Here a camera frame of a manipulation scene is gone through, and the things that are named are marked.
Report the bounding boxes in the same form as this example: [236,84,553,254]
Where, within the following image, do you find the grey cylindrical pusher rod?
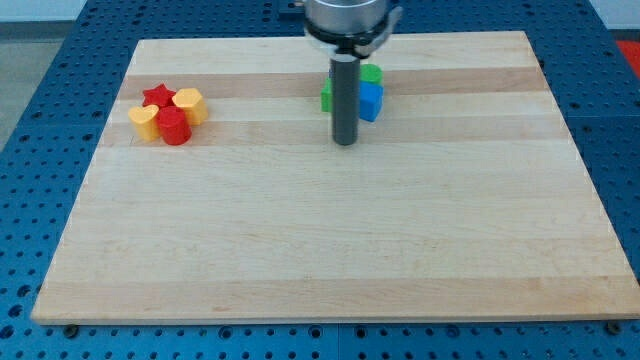
[330,55,360,146]

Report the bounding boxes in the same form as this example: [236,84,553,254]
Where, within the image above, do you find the green circle block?
[360,63,384,85]

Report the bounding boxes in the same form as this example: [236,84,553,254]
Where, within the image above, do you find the green block behind rod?
[320,77,332,113]

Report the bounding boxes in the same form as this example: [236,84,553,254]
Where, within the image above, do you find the blue block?
[359,81,384,122]

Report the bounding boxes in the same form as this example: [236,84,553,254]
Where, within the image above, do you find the yellow hexagon block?
[172,88,209,126]

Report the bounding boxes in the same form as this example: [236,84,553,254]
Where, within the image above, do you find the light wooden board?
[31,31,639,325]

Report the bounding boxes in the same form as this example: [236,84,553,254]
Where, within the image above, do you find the red cylinder block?
[156,106,192,146]

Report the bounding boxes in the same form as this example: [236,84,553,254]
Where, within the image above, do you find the red star block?
[142,83,176,108]

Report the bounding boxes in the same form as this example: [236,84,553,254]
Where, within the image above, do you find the yellow heart block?
[128,105,160,141]

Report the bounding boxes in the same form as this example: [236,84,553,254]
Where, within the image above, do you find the blue perforated table plate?
[1,1,639,359]

